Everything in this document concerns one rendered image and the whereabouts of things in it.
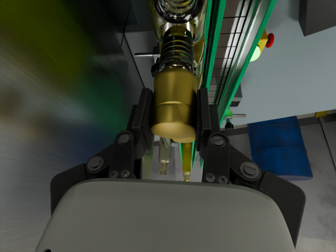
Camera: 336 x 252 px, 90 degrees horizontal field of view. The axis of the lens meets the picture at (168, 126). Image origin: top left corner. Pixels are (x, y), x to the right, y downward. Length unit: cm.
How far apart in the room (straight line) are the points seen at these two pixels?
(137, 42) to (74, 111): 31
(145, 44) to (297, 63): 58
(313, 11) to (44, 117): 59
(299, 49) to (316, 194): 250
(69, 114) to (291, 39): 67
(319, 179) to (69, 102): 305
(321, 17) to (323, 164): 265
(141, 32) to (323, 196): 294
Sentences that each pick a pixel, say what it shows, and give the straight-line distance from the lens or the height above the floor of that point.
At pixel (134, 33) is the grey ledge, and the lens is 47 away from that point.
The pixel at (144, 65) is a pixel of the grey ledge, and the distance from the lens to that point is 54.
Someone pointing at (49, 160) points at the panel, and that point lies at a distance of 19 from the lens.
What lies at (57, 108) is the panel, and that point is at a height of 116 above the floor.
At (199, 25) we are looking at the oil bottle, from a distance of 19.
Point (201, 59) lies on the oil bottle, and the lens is 22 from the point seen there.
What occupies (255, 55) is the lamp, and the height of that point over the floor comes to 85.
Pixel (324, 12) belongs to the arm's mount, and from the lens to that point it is 61.
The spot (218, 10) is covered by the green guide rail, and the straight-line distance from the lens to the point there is 33.
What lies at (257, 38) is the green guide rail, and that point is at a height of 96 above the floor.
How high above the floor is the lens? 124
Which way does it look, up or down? 23 degrees down
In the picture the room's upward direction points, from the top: 177 degrees counter-clockwise
